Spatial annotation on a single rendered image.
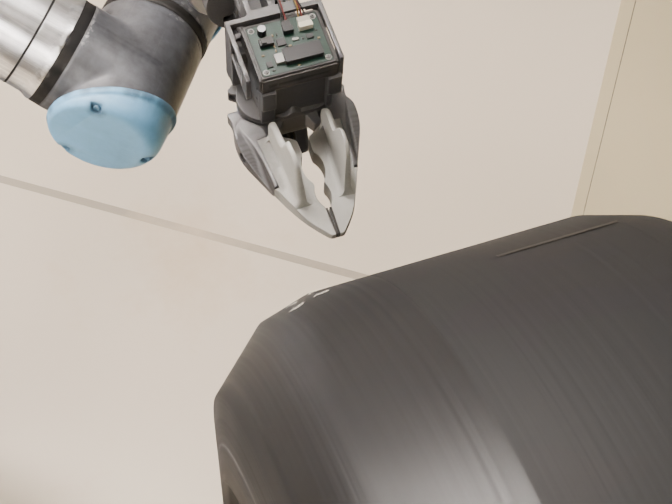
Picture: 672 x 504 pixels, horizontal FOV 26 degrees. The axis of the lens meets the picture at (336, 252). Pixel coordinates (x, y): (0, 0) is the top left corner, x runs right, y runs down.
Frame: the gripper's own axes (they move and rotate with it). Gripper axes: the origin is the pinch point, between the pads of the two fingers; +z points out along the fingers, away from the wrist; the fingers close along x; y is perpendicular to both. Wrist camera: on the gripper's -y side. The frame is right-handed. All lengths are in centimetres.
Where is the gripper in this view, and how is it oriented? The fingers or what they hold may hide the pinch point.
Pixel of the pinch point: (332, 225)
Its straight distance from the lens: 101.7
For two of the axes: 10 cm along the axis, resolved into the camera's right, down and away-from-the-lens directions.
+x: 9.5, -2.7, 1.8
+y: 0.4, -4.5, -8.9
